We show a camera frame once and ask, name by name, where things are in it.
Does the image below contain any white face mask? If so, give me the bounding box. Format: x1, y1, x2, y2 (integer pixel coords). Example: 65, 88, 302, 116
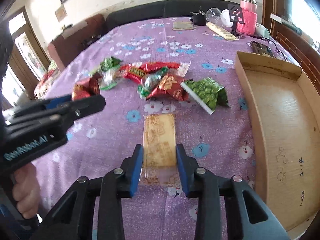
220, 9, 233, 27

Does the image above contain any black small pot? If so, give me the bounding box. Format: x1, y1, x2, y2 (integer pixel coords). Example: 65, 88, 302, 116
190, 7, 207, 26

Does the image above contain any yellow cake snack packet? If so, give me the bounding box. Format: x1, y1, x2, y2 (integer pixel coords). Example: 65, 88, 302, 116
140, 113, 181, 187

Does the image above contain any cardboard tray box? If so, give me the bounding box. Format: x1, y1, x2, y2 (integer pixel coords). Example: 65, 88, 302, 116
234, 51, 319, 233

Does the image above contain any black sofa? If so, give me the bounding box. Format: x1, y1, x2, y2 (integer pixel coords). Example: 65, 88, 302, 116
103, 0, 230, 33

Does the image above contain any clear glass jar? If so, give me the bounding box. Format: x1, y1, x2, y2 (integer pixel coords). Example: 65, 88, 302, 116
206, 8, 221, 24

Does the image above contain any red long snack packet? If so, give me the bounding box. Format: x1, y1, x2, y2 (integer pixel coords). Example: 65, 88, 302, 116
117, 61, 181, 84

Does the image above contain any red gold snack packet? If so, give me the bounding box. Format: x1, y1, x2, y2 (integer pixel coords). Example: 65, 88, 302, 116
146, 74, 189, 101

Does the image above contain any purple floral tablecloth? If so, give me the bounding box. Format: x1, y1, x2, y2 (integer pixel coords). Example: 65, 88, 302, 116
31, 16, 301, 240

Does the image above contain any green peas snack packet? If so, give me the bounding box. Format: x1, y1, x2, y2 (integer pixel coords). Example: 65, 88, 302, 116
180, 77, 229, 115

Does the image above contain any small olive booklet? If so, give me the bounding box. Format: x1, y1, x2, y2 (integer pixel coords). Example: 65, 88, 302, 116
172, 21, 195, 31

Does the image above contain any clear green edge packet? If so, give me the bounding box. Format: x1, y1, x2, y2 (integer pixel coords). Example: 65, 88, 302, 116
100, 67, 119, 90

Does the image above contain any person's left hand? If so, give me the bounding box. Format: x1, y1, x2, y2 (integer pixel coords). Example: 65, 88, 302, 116
12, 163, 40, 219

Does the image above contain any cream yellow tube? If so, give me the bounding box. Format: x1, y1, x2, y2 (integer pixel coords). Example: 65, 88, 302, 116
206, 22, 238, 41

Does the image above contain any green white candy packet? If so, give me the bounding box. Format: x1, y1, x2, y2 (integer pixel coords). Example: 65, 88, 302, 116
137, 66, 169, 99

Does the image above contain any patterned blanket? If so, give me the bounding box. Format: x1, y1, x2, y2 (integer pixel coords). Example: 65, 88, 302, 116
34, 60, 60, 100

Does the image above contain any black phone stand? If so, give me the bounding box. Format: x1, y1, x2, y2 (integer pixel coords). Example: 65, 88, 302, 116
228, 3, 245, 37

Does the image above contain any pink sleeved water bottle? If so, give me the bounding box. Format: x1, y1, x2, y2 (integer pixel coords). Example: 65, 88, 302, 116
238, 0, 258, 35

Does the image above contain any red round candy packet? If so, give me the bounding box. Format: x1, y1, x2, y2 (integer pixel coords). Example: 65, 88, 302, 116
72, 77, 100, 101

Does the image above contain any brown armchair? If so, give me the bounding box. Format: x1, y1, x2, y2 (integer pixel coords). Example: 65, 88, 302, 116
47, 14, 105, 72

